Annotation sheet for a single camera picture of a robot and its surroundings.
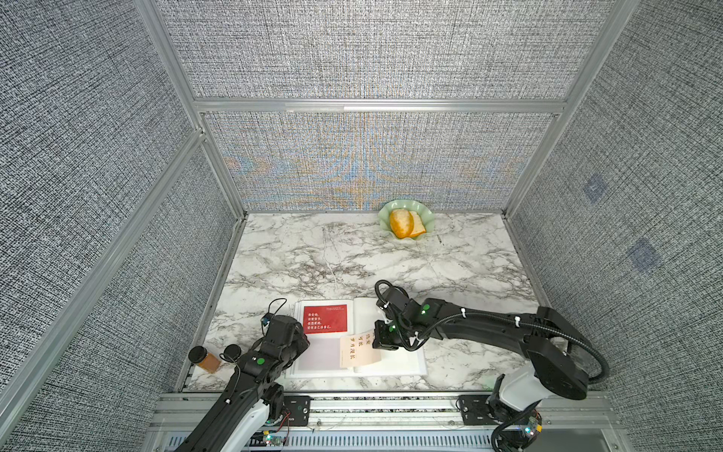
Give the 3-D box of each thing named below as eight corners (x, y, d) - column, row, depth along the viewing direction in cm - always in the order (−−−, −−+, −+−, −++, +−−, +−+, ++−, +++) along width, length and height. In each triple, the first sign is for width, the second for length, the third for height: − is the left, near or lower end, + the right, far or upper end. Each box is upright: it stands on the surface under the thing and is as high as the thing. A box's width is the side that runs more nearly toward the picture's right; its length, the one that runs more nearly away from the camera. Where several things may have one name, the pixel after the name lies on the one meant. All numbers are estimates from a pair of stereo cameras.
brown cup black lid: (202, 372, 82) (185, 362, 74) (207, 357, 84) (191, 346, 76) (219, 372, 82) (203, 362, 74) (223, 357, 84) (209, 346, 76)
